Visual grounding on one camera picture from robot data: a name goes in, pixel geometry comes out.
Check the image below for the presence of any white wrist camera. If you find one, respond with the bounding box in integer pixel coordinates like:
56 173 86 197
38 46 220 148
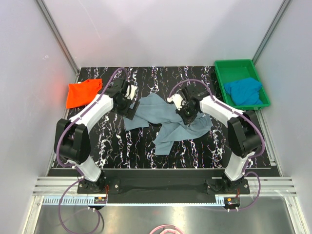
167 94 185 110
125 84 138 100

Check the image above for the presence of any grey-blue t shirt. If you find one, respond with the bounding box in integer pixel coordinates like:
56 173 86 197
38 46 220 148
124 93 213 156

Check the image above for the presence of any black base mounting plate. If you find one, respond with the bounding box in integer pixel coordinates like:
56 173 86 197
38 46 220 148
78 169 250 205

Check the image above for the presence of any green plastic bin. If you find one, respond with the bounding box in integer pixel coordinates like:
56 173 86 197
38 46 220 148
214 59 271 110

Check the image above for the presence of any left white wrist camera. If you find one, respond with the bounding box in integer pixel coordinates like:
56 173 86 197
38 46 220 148
125 84 138 100

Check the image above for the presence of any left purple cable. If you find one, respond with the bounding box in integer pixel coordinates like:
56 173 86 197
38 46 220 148
53 67 129 232

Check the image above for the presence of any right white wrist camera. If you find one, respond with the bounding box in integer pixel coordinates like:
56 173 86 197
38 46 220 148
167 94 185 110

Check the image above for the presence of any orange folded t shirt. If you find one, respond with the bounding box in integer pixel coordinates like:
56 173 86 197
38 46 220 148
66 79 103 109

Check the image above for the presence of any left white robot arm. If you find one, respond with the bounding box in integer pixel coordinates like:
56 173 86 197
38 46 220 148
54 78 139 193

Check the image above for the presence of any pink cable coil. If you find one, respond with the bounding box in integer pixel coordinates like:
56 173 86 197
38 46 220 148
149 224 183 234

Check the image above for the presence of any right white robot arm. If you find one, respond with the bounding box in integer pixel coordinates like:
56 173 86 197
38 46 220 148
167 86 265 194

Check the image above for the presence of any blue t shirt in bin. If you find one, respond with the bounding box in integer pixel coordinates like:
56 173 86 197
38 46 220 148
224 78 263 106

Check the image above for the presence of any aluminium frame rail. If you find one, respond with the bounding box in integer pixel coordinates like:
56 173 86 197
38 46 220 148
33 176 296 196

